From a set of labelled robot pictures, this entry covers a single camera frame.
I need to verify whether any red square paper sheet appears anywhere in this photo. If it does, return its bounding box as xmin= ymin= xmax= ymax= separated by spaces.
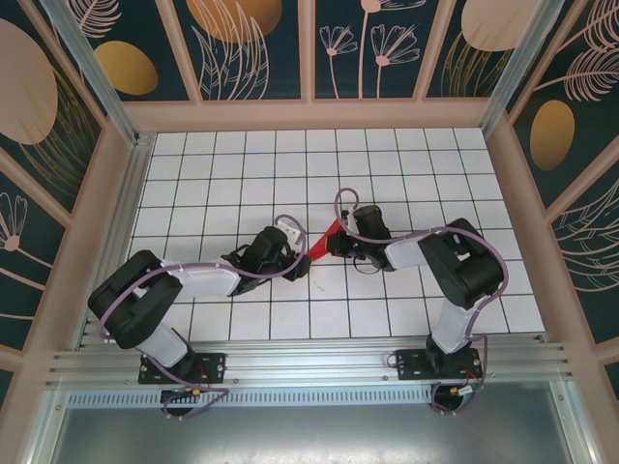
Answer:
xmin=308 ymin=219 xmax=342 ymax=262

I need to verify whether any grey metal shelf sheet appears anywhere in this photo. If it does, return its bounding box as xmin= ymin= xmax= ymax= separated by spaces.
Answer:
xmin=28 ymin=405 xmax=596 ymax=464

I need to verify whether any long aluminium mounting rail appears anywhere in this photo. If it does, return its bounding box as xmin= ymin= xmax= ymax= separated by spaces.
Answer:
xmin=45 ymin=337 xmax=576 ymax=388

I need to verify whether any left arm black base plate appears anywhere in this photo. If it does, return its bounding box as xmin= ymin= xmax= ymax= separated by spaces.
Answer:
xmin=138 ymin=351 xmax=227 ymax=386

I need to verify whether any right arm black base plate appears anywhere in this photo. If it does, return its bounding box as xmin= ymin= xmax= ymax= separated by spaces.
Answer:
xmin=396 ymin=347 xmax=483 ymax=382

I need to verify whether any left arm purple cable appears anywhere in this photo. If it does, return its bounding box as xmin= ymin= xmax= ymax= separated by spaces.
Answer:
xmin=96 ymin=215 xmax=309 ymax=421

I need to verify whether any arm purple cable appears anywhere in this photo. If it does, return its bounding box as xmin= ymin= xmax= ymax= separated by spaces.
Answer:
xmin=333 ymin=187 xmax=509 ymax=417
xmin=96 ymin=215 xmax=309 ymax=421

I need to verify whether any short aluminium side rail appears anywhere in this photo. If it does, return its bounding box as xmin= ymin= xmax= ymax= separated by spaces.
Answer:
xmin=76 ymin=134 xmax=157 ymax=350

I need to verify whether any slotted metal cable tray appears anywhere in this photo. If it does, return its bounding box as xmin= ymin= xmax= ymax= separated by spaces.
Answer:
xmin=62 ymin=390 xmax=485 ymax=410

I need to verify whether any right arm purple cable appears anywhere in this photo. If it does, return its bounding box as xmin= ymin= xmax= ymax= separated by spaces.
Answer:
xmin=333 ymin=187 xmax=509 ymax=417

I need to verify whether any aluminium corner post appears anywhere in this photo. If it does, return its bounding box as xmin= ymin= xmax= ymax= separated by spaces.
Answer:
xmin=38 ymin=0 xmax=142 ymax=147
xmin=478 ymin=0 xmax=581 ymax=141

